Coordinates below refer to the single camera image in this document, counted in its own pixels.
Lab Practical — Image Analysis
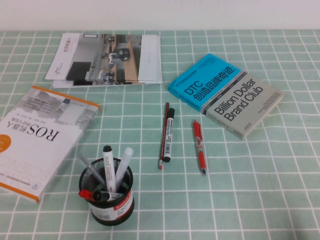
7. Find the white marker with black cap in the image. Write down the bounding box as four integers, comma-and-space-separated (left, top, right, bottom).
102, 145, 118, 194
162, 107, 175, 163
92, 189, 124, 202

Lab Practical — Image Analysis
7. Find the red gel pen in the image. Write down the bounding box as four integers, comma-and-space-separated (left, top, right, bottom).
192, 119, 207, 177

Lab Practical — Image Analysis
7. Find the frosted white capped pen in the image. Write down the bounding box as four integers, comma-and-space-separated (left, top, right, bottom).
114, 147, 134, 189

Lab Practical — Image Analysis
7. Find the grey translucent pen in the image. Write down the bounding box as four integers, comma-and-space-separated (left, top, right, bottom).
77, 152, 107, 190

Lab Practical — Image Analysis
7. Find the black mesh pen holder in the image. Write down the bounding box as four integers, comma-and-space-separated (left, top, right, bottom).
79, 157, 135, 227

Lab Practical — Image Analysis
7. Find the red black pencil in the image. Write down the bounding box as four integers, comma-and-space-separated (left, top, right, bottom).
157, 102, 170, 170

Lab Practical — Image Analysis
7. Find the white brochure under photo brochure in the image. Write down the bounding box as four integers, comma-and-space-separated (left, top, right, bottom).
52, 34, 164, 89

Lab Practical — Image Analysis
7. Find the blue grey Billion Dollar book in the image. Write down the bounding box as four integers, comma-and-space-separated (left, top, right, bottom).
167, 53, 285, 140

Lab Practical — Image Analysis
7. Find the red marker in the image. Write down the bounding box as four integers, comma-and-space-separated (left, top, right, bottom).
78, 189, 95, 199

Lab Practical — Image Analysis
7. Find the white orange ROS book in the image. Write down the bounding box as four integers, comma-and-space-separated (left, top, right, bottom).
0, 85, 101, 204

